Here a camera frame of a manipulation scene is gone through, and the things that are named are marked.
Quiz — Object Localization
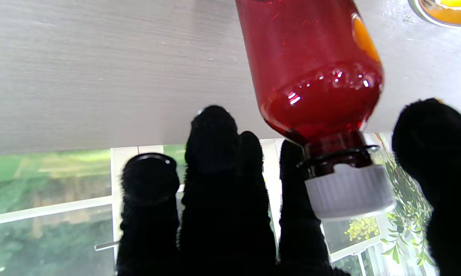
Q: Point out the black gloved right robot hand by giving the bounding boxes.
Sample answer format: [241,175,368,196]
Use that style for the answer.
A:
[115,98,461,276]

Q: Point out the white ribbed bottle cap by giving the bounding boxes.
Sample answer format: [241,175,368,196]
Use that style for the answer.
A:
[305,164,397,222]

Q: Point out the red translucent sample bottle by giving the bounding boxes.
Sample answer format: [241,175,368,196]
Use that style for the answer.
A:
[235,0,385,179]

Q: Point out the kidney-shaped steel tray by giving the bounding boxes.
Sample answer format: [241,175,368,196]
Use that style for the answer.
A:
[408,0,461,28]

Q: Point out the tall leafy potted tree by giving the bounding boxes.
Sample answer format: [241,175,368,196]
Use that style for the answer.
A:
[380,153,435,267]

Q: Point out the dark metal door handle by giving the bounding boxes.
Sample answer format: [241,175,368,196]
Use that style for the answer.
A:
[94,241,120,251]

